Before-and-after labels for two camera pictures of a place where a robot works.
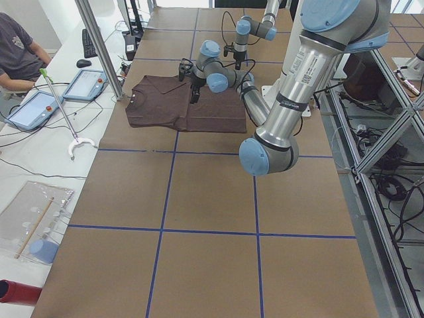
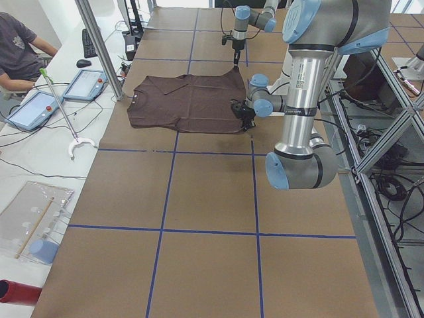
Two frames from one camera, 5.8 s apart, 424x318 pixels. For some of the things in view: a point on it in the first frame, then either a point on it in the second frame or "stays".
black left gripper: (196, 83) → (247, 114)
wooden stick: (34, 228) stays
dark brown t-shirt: (165, 101) stays
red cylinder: (18, 293) stays
